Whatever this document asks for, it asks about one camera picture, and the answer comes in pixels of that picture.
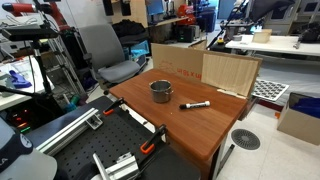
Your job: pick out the orange black clamp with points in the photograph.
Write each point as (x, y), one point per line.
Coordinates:
(149, 145)
(115, 104)

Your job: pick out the round floor drain grate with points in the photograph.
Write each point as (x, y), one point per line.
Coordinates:
(245, 139)

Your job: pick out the grey office chair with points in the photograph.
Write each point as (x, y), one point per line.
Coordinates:
(105, 56)

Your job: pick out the checkerboard calibration board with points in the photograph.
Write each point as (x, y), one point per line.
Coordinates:
(269, 90)

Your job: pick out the blue glove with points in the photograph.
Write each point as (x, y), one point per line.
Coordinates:
(19, 81)

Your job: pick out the far orange black clamp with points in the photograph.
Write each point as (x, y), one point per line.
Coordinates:
(115, 104)

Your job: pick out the small metal cup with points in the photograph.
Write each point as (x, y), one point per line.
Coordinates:
(161, 91)

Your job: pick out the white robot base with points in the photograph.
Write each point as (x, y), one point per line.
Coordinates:
(20, 160)

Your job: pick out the small wooden box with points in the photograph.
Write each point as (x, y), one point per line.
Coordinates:
(262, 36)

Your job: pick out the open cardboard box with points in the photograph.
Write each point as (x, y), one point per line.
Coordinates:
(300, 118)

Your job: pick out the near orange black clamp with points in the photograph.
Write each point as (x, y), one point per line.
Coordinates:
(149, 145)

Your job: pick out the black perforated breadboard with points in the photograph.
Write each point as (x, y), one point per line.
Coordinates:
(119, 134)

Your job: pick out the brown cardboard panel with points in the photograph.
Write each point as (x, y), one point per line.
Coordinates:
(234, 74)

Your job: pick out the white side table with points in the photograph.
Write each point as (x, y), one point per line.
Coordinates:
(276, 44)

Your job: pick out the short aluminium rail bracket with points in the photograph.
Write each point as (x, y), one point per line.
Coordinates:
(125, 168)

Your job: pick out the black camera on tripod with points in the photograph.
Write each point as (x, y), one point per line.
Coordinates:
(33, 35)

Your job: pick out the long aluminium rail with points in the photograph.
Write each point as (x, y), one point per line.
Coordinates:
(54, 144)

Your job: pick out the black and white marker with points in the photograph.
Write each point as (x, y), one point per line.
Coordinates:
(194, 105)

